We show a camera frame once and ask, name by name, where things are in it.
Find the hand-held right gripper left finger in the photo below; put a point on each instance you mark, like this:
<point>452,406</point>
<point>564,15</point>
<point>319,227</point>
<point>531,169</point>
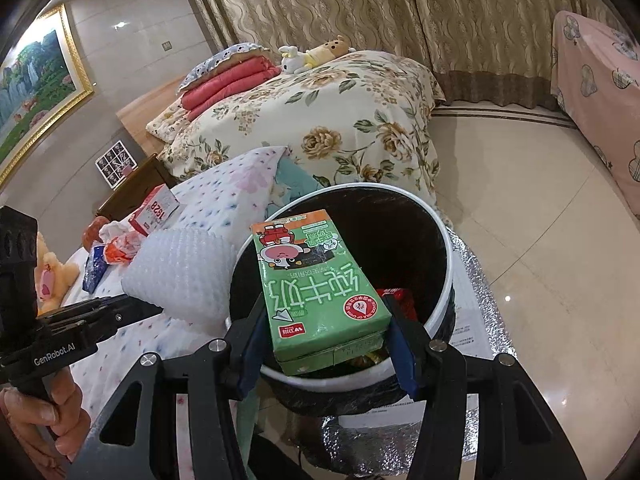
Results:
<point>250,365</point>

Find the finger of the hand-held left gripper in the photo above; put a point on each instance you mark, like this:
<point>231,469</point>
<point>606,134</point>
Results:
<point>90,307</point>
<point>125,317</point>

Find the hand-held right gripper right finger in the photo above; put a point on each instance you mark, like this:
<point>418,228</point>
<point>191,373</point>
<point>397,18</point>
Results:
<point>402,355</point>

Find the blue red snack wrapper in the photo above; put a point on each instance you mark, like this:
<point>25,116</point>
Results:
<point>94,270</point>

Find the orange red snack wrapper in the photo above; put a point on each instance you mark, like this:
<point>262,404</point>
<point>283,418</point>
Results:
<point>122,247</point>

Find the white foam sheet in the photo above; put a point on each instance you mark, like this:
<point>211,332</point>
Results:
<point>185,275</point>

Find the green milk carton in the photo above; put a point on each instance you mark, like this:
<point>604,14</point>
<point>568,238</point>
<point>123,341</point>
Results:
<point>310,285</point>

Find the red and white paper box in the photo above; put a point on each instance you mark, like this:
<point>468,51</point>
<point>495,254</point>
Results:
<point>155,210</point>

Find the white rimmed black trash bin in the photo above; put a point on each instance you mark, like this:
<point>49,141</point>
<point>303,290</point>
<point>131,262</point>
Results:
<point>390,240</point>

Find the person's left hand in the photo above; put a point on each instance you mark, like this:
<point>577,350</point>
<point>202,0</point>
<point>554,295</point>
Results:
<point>70,410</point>

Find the beige teddy bear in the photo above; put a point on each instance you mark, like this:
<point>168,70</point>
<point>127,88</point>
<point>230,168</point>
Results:
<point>55,270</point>

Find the white printed paper sheet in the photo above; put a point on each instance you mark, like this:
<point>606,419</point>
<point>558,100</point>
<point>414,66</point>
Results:
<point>470,330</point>

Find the wooden nightstand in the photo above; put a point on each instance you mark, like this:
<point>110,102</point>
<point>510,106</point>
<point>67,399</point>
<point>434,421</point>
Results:
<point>150,175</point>

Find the teal cloth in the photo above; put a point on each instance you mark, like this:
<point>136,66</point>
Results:
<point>295,180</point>

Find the cream patterned pillow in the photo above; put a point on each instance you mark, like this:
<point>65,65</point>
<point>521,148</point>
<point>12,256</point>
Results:
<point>165,120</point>

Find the wooden bed headboard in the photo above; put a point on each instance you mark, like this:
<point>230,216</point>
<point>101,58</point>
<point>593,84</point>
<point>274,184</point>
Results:
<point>145,110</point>

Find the gold framed landscape painting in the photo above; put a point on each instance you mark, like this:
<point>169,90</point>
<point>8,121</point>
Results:
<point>35,85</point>

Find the floral covered bed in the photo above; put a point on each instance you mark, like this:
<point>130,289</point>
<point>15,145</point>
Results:
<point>325,125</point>

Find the red folded blanket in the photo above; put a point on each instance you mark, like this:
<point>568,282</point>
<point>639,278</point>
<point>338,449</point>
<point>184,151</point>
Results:
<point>230,82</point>

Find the blue white folded quilt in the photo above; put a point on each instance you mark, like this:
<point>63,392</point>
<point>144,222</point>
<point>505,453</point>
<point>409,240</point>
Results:
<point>220,57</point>

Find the white rabbit plush toy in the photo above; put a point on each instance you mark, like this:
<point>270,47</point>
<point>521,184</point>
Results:
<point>292,62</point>

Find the yellow dog plush toy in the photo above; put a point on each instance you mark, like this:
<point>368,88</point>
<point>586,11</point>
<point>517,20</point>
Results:
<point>327,50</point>

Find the pink heart print furniture cover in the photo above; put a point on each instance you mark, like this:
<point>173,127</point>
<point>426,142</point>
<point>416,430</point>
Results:
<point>600,85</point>

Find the beige patterned curtain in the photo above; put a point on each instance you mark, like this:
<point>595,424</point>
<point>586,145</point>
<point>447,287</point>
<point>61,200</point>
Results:
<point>400,10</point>

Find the black white photo frame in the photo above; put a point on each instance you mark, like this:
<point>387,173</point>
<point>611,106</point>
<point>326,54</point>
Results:
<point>116,164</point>

